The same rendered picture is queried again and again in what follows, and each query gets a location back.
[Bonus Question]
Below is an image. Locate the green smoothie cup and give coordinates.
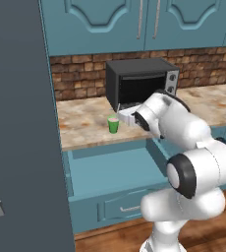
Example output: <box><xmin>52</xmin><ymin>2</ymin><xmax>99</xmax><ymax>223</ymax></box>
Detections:
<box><xmin>106</xmin><ymin>114</ymin><xmax>121</xmax><ymax>135</ymax></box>

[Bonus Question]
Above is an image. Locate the silver drawer handle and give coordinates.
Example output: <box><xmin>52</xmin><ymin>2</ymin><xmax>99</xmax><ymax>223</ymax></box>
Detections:
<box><xmin>119</xmin><ymin>204</ymin><xmax>142</xmax><ymax>213</ymax></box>

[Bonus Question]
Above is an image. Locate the silver cupboard door handle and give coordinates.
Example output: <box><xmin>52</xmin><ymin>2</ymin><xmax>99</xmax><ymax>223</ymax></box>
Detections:
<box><xmin>136</xmin><ymin>0</ymin><xmax>144</xmax><ymax>40</ymax></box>
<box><xmin>151</xmin><ymin>0</ymin><xmax>161</xmax><ymax>40</ymax></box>

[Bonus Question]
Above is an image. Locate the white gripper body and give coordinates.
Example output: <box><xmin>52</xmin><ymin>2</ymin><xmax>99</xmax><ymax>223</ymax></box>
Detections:
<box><xmin>116</xmin><ymin>104</ymin><xmax>142</xmax><ymax>128</ymax></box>

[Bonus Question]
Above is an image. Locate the black toaster oven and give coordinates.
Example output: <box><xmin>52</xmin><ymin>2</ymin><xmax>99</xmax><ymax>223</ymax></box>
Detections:
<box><xmin>105</xmin><ymin>57</ymin><xmax>181</xmax><ymax>113</ymax></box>

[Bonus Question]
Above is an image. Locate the open blue drawer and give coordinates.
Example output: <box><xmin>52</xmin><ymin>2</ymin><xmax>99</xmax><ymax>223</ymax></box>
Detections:
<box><xmin>62</xmin><ymin>137</ymin><xmax>176</xmax><ymax>235</ymax></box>

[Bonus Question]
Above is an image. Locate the grey fridge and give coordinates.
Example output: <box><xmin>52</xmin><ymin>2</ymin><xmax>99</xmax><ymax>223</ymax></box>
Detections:
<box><xmin>0</xmin><ymin>0</ymin><xmax>77</xmax><ymax>252</ymax></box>

